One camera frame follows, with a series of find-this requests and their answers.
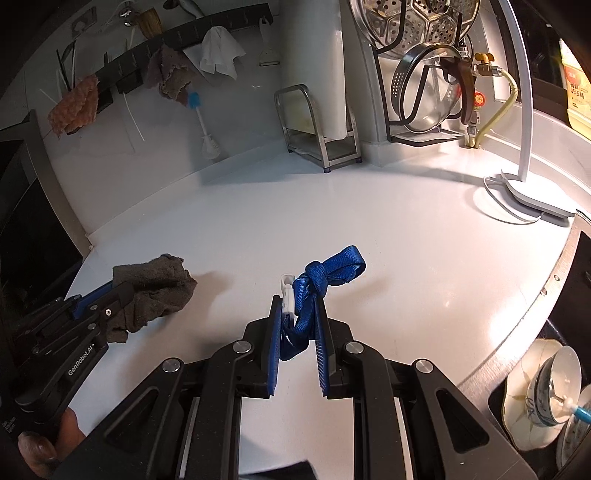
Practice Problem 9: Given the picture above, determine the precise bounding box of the white bottle brush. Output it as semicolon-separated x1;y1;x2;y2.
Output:
186;91;222;160

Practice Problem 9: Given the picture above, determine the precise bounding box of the white peeler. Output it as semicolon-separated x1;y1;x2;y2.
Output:
257;21;281;66

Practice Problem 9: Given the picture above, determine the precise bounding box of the grey cloth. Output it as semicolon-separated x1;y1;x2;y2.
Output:
107;254;198;344

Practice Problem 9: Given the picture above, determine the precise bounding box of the hanging orange cloth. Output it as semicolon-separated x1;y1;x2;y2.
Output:
47;75;100;141

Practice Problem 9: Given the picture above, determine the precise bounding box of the blue white teacup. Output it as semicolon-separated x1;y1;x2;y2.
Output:
526;345;583;428

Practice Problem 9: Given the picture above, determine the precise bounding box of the yellow gas hose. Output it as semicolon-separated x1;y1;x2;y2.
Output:
468;69;518;148

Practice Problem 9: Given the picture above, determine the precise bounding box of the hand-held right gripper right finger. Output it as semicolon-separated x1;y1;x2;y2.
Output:
314;300;539;480

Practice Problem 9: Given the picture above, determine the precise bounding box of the hanging white rag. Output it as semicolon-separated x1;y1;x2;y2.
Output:
182;26;247;79

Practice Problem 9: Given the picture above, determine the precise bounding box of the steel cutting board rack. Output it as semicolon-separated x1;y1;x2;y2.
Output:
274;84;363;174

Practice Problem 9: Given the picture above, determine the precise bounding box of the white cutting board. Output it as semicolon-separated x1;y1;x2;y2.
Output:
279;0;347;139

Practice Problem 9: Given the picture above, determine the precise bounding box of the white desk lamp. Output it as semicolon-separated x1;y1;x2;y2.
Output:
494;0;578;220

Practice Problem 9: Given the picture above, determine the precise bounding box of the glass pot lid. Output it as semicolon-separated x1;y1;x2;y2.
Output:
392;44;476;134

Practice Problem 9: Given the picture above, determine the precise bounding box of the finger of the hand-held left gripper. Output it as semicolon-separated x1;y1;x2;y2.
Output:
69;278;117;319
85;281;137;332

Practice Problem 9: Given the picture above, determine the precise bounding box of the bamboo pot brush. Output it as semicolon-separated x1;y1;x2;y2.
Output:
136;8;163;38

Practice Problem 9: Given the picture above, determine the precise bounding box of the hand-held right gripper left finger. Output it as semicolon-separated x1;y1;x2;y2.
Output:
53;295;283;480

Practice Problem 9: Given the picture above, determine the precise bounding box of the person's left hand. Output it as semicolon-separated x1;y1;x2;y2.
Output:
18;408;87;479

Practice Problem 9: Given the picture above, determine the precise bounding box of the black wire lid rack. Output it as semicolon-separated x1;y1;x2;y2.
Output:
369;41;467;148

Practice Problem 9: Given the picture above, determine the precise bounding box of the white lamp cable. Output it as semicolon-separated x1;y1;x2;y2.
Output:
472;175;548;227

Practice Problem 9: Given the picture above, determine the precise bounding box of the brass gas valve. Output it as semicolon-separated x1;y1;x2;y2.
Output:
473;52;502;77

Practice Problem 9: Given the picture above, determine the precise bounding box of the white patterned bowl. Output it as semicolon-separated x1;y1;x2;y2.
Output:
556;383;591;467

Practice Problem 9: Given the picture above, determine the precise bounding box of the yellow detergent bottle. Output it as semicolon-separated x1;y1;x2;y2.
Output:
558;39;591;141

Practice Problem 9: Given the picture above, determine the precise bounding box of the blue handled brush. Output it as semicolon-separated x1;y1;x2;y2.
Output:
558;397;591;423

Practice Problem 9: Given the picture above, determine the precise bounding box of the hanging grey rag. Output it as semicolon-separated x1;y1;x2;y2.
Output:
144;44;192;100

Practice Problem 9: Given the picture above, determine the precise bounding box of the round steel steamer plate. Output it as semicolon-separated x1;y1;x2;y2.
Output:
348;0;481;61

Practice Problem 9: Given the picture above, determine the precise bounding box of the blue lanyard strap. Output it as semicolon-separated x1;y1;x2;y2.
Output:
277;246;368;361

